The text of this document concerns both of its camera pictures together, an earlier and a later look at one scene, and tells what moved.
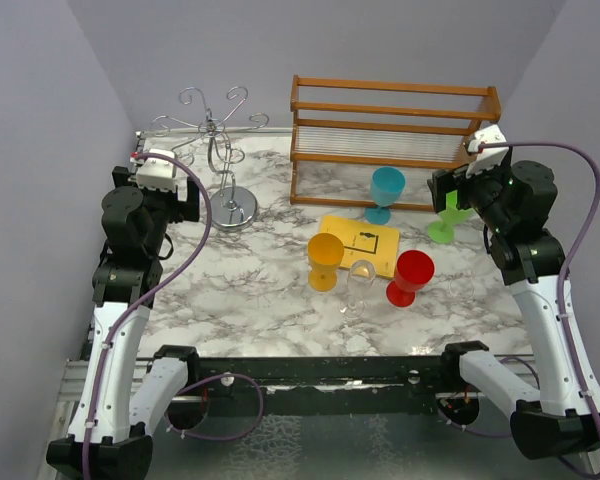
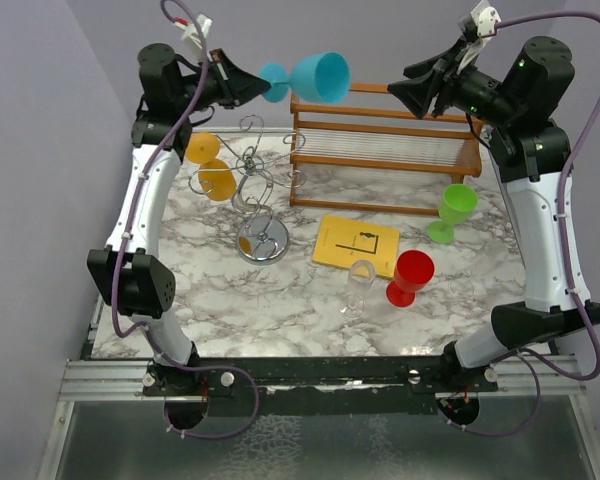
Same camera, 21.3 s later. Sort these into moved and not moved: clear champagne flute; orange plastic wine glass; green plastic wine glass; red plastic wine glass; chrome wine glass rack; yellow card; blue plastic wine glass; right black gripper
Moved: right black gripper; chrome wine glass rack; orange plastic wine glass; blue plastic wine glass
Not moved: green plastic wine glass; yellow card; red plastic wine glass; clear champagne flute
